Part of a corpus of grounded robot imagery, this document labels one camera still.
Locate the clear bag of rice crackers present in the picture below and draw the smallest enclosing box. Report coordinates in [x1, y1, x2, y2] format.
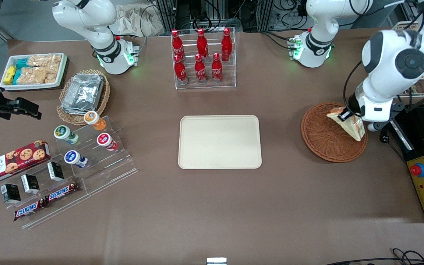
[27, 54, 62, 69]
[17, 67, 59, 85]

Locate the orange lid yogurt cup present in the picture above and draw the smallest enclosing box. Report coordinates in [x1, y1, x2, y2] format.
[84, 110, 107, 131]

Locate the black power cable with plug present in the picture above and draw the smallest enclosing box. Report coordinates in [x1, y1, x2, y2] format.
[378, 123, 408, 163]

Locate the red lid yogurt cup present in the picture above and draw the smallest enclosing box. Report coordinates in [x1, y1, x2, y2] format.
[96, 132, 119, 152]

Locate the black cable at table edge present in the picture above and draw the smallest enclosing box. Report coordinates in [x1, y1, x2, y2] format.
[324, 248, 424, 265]

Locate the small black box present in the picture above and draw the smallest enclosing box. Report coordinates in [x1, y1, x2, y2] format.
[0, 183, 22, 204]
[20, 173, 40, 195]
[47, 161, 65, 182]

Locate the light tan wicker basket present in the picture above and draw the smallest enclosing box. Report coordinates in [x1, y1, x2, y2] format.
[56, 69, 111, 127]

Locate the clear acrylic stepped cup stand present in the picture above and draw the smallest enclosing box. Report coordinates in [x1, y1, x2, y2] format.
[55, 116, 139, 196]

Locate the red cola bottle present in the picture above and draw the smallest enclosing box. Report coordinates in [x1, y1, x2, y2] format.
[196, 28, 209, 59]
[171, 29, 186, 60]
[173, 54, 189, 85]
[194, 54, 208, 85]
[221, 28, 233, 63]
[211, 53, 223, 84]

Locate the triangular sandwich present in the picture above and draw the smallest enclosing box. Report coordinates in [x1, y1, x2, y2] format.
[326, 107, 366, 142]

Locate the brown round wicker basket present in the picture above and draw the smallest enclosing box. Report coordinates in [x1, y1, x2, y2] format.
[301, 102, 368, 163]

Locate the white rectangular snack tray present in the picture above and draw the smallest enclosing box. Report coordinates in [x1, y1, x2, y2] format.
[0, 53, 68, 92]

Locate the red Walkers cookie box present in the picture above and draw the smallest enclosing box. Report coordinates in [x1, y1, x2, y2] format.
[0, 139, 52, 186]

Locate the clear acrylic stepped snack stand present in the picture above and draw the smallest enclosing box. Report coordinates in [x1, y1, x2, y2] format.
[0, 161, 92, 230]

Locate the beige crumpled cloth bag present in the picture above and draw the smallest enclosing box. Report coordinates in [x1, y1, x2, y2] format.
[110, 3, 165, 38]

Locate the beige rectangular plastic tray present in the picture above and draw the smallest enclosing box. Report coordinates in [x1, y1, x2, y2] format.
[178, 115, 262, 170]

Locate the clear acrylic bottle rack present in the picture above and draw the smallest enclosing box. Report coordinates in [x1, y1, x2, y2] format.
[170, 27, 237, 90]

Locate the blue lid yogurt cup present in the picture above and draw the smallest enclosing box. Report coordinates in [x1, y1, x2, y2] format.
[64, 150, 88, 169]

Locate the Snickers chocolate bar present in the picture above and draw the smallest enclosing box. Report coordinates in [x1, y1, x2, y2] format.
[13, 198, 48, 222]
[45, 181, 80, 204]

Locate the black base cable bundle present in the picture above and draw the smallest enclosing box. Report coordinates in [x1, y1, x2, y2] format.
[259, 30, 298, 51]

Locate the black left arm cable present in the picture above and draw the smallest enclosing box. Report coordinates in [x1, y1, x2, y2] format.
[343, 60, 363, 112]

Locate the green lid yogurt cup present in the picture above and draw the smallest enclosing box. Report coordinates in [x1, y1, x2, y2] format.
[53, 125, 80, 145]

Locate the black machine with yellow panel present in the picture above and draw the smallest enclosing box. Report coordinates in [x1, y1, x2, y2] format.
[388, 105, 424, 224]

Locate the silver foil container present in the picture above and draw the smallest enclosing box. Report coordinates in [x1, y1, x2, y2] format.
[61, 73, 105, 115]

